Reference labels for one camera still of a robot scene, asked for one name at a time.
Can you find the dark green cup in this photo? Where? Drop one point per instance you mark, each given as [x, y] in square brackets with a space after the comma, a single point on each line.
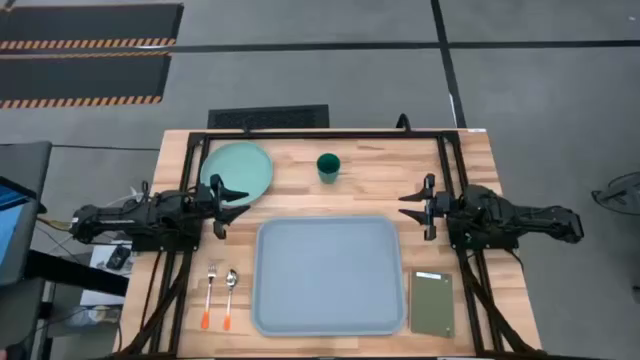
[328, 165]

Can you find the white paper sheet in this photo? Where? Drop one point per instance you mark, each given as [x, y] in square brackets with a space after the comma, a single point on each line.
[102, 295]

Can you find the black hazard-striped floor mat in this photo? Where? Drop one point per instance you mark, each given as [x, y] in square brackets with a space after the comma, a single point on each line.
[90, 22]
[80, 77]

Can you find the olive green flat board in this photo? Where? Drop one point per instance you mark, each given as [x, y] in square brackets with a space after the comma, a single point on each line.
[432, 305]

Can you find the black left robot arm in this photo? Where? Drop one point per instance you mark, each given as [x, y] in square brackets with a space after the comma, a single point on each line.
[150, 215]

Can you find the grey plastic tray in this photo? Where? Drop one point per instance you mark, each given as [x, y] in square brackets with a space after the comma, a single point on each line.
[327, 275]

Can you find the black perforated floor mat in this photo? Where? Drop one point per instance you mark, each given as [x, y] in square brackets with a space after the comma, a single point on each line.
[267, 118]

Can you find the black aluminium table frame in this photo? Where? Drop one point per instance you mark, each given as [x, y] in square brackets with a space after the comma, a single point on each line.
[325, 135]

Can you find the black office chair base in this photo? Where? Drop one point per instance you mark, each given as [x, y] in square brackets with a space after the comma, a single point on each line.
[617, 195]

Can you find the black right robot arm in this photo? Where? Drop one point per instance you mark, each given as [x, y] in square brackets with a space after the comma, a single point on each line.
[500, 215]

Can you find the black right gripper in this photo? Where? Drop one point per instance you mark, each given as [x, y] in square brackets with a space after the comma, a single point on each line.
[440, 206]

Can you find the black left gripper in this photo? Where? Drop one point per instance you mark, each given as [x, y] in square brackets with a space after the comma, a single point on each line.
[217, 210]

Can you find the black handheld device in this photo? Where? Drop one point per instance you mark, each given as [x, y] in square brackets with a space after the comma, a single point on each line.
[119, 257]

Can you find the blue-screen monitor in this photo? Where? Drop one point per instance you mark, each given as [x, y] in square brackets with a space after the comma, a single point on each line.
[12, 230]

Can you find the mint green plate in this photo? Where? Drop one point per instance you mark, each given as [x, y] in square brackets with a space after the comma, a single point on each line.
[240, 165]

